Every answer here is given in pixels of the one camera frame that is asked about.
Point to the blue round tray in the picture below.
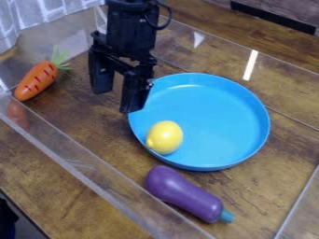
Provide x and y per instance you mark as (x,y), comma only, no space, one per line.
(225,120)

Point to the black bar in background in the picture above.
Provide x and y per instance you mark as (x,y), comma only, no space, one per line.
(272,17)

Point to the clear acrylic enclosure wall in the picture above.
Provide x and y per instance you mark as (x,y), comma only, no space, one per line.
(74,166)

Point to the orange toy carrot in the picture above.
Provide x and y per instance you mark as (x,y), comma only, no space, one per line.
(42,75)

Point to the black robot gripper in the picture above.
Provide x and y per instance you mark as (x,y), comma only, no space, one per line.
(123,50)

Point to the yellow toy lemon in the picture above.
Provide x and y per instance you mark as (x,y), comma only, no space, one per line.
(165,137)

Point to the white patterned curtain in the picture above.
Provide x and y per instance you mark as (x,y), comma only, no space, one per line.
(21,14)

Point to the purple toy eggplant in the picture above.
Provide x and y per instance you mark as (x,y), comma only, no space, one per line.
(168,185)

